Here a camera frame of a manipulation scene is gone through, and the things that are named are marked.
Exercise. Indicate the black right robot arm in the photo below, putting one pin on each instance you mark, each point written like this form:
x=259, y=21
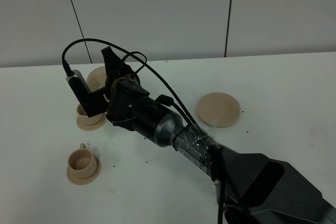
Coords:
x=251, y=188

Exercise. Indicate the beige cup saucer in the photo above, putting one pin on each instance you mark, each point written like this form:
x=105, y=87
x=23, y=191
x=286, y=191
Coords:
x=79, y=181
x=92, y=128

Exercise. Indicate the far beige teacup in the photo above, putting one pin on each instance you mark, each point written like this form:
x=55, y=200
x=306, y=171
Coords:
x=85, y=120

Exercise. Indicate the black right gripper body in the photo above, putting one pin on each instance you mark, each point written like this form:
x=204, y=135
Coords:
x=124, y=93

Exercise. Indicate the beige teapot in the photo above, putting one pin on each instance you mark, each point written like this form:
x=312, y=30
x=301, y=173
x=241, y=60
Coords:
x=96, y=79

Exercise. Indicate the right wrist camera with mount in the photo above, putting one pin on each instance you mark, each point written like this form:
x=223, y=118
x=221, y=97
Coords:
x=93, y=102

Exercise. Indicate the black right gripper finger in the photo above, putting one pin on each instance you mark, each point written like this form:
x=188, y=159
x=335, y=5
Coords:
x=113, y=64

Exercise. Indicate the near beige cup saucer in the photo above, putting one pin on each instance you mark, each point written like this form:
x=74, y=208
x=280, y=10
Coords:
x=79, y=181

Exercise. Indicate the beige teapot saucer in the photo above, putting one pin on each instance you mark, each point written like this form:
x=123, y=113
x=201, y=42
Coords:
x=218, y=109

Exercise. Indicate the near beige teacup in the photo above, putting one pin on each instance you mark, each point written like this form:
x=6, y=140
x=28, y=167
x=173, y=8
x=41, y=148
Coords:
x=82, y=163

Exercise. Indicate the far beige cup saucer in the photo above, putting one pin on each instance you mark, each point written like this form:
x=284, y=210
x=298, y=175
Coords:
x=92, y=128

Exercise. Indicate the beige teacup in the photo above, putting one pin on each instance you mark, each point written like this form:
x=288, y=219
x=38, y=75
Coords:
x=85, y=120
x=82, y=163

